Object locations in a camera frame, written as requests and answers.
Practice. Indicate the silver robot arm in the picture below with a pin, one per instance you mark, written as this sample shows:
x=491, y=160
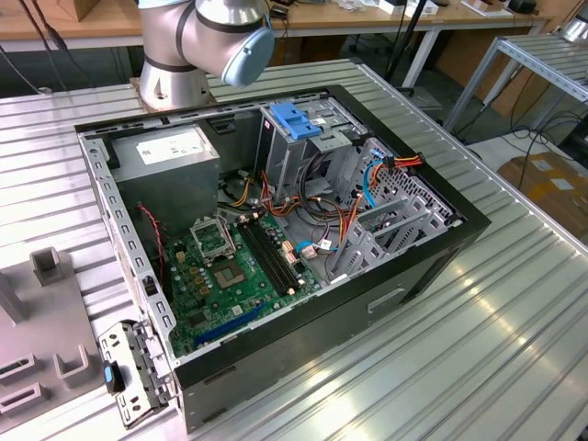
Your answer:
x=184, y=27

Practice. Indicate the metal disk bay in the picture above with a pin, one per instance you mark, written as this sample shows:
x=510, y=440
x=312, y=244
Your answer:
x=377, y=250

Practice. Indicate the black RAM slot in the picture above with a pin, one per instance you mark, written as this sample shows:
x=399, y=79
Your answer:
x=262, y=259
x=280, y=251
x=274, y=254
x=267, y=257

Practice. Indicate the metal drive cage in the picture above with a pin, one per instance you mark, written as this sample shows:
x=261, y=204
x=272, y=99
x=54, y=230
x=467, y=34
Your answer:
x=285, y=156

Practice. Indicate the green motherboard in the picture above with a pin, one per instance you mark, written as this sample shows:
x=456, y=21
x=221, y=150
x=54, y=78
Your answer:
x=248, y=301

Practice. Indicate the blue plastic cage latch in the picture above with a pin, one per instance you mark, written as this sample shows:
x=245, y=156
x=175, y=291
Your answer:
x=289, y=117

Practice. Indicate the black PC case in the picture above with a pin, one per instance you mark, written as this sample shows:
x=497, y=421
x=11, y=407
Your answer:
x=321, y=331

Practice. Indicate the blue expansion slot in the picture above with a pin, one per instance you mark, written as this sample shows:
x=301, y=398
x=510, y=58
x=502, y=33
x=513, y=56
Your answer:
x=229, y=323

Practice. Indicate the silver power supply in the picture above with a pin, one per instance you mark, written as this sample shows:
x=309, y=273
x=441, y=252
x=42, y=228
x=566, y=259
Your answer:
x=165, y=193

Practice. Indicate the black latch blue stripe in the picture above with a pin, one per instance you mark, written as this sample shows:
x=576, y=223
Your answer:
x=117, y=379

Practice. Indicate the large flat cardboard box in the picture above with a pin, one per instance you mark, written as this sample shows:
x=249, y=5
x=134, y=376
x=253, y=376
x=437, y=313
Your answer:
x=542, y=184

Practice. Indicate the grey parts rack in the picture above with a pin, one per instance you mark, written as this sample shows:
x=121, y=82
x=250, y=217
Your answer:
x=41, y=321

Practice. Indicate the metal slat table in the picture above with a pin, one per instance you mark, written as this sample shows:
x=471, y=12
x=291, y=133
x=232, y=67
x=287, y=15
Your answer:
x=542, y=55

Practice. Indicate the cardboard box on desk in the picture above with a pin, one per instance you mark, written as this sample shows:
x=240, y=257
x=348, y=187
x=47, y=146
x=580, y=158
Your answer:
x=78, y=9

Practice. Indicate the metal card retention bracket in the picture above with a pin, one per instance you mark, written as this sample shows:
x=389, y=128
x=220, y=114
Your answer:
x=120, y=333

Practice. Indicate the wooden desk white frame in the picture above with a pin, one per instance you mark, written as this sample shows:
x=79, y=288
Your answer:
x=349, y=20
x=69, y=27

